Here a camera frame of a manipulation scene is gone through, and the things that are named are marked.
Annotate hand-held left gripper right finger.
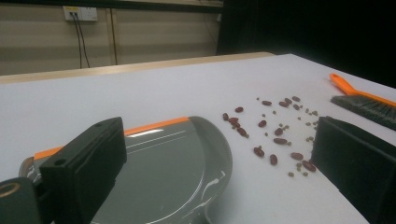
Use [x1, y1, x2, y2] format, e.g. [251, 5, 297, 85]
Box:
[310, 116, 396, 224]

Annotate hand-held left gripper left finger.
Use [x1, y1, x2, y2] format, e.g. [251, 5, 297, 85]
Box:
[39, 116, 128, 224]

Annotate orange brush with grey bristles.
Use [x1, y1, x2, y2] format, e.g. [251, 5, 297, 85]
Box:
[329, 73, 396, 131]

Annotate red and green beans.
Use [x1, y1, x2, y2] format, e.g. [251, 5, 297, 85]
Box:
[221, 95, 320, 178]

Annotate grey dustpan with orange edge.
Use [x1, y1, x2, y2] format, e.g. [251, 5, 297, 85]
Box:
[18, 116, 233, 224]

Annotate light wooden table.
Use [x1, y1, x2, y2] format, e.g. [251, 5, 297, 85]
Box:
[0, 51, 276, 85]

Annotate black curtain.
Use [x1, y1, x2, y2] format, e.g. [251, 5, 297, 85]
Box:
[216, 0, 396, 89]

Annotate black power cable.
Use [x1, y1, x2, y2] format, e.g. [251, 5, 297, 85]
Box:
[76, 12, 92, 69]
[72, 12, 83, 69]

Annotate white wall socket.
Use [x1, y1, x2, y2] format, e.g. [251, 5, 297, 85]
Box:
[63, 6, 98, 22]

